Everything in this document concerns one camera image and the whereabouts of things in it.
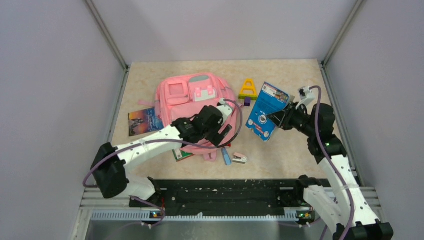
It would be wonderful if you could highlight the Jane Eyre book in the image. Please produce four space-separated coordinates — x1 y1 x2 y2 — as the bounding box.
128 107 164 137

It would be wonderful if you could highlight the green picture book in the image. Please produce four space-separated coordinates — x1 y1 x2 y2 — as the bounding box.
172 149 194 162

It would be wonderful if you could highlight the blue back-cover book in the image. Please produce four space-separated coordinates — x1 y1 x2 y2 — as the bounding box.
245 82 294 142

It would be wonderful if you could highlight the purple toy cube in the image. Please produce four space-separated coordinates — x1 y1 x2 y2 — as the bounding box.
243 97 252 107

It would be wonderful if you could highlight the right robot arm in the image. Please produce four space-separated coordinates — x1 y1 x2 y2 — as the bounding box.
266 103 394 240

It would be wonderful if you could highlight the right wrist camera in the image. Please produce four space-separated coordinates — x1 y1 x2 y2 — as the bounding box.
296 86 316 109

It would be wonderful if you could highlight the pink student backpack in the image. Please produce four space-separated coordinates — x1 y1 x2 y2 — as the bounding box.
154 73 240 161

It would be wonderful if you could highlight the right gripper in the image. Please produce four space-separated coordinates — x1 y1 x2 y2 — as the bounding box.
267 101 317 138

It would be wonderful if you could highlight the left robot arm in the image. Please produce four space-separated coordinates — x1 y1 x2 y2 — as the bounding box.
89 104 234 207

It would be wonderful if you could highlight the yellow toy triangle block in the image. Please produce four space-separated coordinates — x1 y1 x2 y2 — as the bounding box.
238 78 258 101

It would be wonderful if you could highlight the aluminium frame rail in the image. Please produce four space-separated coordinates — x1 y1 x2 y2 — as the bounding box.
82 0 129 71

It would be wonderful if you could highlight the white pink eraser case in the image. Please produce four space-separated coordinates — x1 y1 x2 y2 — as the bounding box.
231 152 248 164

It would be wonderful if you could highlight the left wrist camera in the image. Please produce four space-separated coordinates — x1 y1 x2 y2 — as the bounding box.
216 98 234 125

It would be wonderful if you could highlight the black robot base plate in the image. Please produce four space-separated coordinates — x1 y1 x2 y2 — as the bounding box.
129 175 329 216

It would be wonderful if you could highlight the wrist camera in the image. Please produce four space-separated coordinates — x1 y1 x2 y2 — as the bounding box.
216 98 234 125
296 86 316 109

